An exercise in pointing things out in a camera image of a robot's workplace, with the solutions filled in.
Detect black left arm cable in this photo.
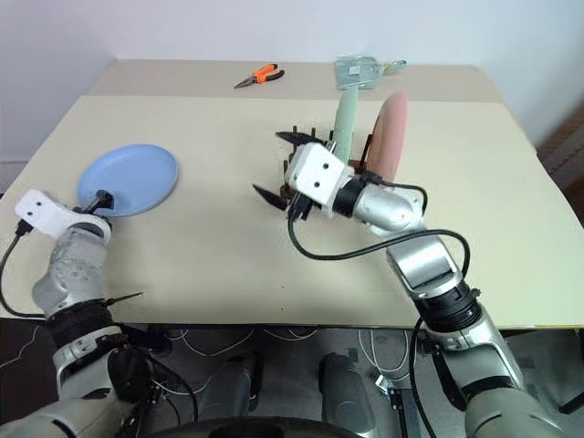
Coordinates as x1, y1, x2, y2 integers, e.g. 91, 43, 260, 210
0, 220, 47, 319

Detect blue plate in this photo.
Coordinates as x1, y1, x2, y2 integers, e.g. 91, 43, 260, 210
76, 143, 181, 219

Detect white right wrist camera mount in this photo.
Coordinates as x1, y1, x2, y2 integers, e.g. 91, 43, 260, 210
284, 141, 356, 216

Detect orange handled pliers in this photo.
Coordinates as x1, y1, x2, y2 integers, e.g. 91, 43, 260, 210
233, 63, 287, 90

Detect clear plastic packet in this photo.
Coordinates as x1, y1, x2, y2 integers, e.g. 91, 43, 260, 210
334, 55, 385, 92

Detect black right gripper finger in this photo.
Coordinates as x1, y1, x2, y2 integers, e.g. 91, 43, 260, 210
275, 130, 317, 149
251, 182, 291, 212

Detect green plate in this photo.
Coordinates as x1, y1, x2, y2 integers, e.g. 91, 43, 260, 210
331, 88, 362, 166

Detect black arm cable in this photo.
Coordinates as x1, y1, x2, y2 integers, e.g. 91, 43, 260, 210
0, 220, 47, 319
286, 182, 473, 289

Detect dark furniture piece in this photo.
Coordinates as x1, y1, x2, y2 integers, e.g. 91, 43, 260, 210
534, 103, 584, 195

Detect metal table bracket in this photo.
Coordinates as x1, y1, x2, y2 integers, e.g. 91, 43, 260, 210
374, 371, 414, 401

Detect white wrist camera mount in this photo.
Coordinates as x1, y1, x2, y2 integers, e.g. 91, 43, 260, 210
14, 190, 113, 239
284, 141, 356, 216

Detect pink plate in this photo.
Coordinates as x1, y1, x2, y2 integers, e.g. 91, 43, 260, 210
364, 89, 412, 181

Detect white floor cable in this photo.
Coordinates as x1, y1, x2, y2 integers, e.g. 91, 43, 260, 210
166, 327, 414, 396

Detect wide dark rounded shape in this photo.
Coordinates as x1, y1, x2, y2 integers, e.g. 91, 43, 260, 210
150, 413, 361, 438

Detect dark wooden dish rack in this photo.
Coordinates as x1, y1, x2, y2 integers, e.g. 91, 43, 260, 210
276, 121, 394, 216

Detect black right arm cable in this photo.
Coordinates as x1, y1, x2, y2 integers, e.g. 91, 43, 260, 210
286, 182, 473, 289

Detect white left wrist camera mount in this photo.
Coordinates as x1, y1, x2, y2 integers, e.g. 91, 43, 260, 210
14, 190, 113, 239

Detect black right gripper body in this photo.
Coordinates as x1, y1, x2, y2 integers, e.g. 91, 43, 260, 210
281, 152, 317, 221

